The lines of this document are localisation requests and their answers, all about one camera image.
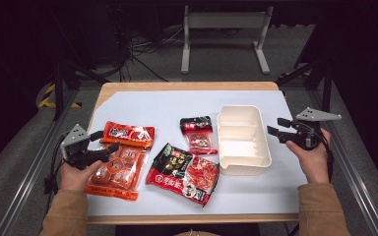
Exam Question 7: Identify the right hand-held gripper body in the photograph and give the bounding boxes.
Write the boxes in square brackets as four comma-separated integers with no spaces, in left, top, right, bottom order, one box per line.
[277,106,343,151]

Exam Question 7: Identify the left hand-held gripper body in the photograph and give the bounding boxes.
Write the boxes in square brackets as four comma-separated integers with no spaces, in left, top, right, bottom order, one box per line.
[60,123,112,171]

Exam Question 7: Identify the orange snack packet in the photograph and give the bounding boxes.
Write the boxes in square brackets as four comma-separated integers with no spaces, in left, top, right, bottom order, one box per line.
[84,120,157,202]

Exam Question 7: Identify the white plastic container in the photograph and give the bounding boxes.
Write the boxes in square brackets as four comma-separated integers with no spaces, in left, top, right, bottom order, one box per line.
[216,104,273,176]

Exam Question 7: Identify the small red black sauce packet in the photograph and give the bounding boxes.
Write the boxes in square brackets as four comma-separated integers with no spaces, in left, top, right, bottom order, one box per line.
[179,115,219,156]

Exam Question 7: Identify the person's left hand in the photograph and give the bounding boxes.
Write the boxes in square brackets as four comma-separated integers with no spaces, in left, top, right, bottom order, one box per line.
[59,159,103,193]

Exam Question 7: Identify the person's right hand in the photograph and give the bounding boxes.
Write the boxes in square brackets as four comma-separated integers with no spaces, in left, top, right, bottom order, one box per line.
[284,128,332,185]

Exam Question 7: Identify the black metal stand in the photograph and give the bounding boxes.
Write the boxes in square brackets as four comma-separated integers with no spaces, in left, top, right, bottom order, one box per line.
[43,6,109,122]
[275,48,336,112]

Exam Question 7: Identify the large red black food packet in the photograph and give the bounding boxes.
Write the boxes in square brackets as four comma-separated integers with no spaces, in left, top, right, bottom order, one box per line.
[145,142,221,208]

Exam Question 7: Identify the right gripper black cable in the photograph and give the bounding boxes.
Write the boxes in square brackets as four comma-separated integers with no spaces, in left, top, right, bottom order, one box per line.
[319,131,336,183]

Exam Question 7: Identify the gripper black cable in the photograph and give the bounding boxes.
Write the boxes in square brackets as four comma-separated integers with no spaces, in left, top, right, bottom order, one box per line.
[319,131,336,183]
[43,137,67,198]

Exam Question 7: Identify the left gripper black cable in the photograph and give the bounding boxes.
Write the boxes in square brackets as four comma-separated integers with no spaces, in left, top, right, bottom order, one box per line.
[43,137,67,198]

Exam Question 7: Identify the aluminium rail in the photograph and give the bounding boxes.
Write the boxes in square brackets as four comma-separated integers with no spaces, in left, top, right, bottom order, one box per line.
[0,88,82,236]
[308,89,378,236]

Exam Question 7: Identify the tangle of floor cables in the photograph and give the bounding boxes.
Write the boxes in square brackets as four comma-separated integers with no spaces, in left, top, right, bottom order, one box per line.
[111,6,185,83]

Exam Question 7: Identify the desk with white metal frame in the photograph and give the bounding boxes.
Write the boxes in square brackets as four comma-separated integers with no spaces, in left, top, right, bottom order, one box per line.
[180,4,275,76]

